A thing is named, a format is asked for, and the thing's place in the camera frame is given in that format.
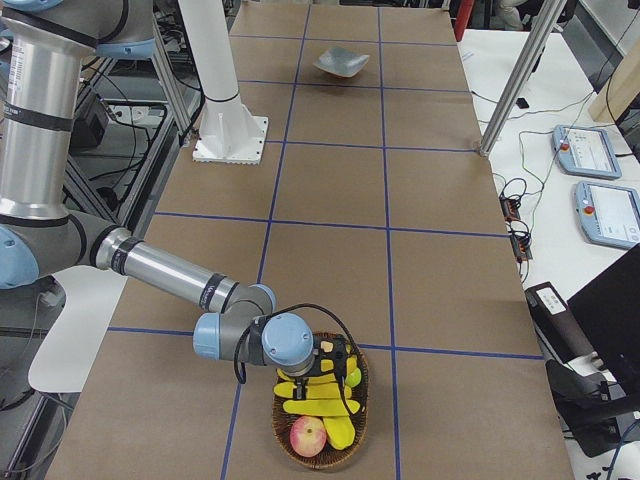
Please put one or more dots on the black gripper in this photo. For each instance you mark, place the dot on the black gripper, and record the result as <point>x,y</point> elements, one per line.
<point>301,388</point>

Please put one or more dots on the yellow banana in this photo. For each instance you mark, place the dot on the yellow banana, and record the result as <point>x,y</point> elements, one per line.
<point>313,391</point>
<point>340,432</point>
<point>319,407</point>

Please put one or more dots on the wicker basket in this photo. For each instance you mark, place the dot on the wicker basket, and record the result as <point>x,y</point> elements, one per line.
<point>329,458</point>

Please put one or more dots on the grey square plate orange rim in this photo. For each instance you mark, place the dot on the grey square plate orange rim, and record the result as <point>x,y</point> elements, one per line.
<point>341,62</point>

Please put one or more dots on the green apple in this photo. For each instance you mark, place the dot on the green apple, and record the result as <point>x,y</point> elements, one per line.
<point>354,378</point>

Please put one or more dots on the red yellow apple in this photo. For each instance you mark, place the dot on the red yellow apple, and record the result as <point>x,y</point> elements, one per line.
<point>308,436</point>

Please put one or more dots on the black box with label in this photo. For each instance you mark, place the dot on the black box with label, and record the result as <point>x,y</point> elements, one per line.
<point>554,319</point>

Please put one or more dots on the black monitor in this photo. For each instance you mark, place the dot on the black monitor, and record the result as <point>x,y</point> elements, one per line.
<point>607,311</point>

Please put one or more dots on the teach pendant near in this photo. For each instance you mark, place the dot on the teach pendant near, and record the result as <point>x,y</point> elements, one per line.
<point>608,215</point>

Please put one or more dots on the teach pendant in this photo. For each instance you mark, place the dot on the teach pendant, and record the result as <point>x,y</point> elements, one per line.
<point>608,215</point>
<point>585,151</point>

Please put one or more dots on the teach pendant far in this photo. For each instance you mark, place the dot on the teach pendant far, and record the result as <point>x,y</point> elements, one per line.
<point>585,151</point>

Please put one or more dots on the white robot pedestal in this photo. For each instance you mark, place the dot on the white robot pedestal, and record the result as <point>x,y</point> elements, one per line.
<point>228,132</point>

